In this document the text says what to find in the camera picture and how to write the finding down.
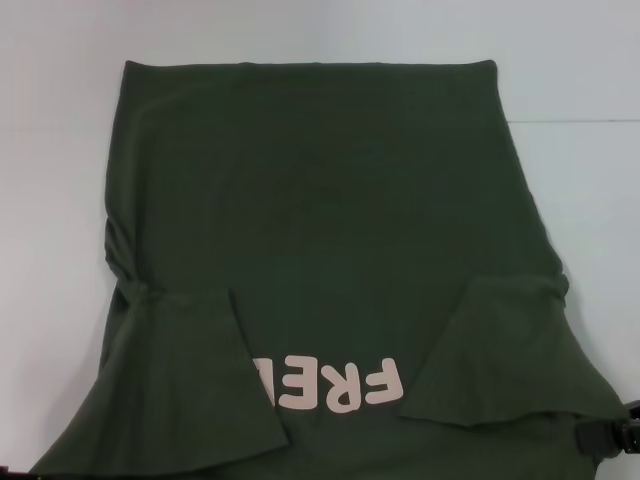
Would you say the dark green printed t-shirt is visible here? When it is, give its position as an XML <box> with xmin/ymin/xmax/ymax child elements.
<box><xmin>27</xmin><ymin>58</ymin><xmax>632</xmax><ymax>480</ymax></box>

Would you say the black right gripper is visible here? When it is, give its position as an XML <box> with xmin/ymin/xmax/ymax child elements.
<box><xmin>574</xmin><ymin>398</ymin><xmax>640</xmax><ymax>446</ymax></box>

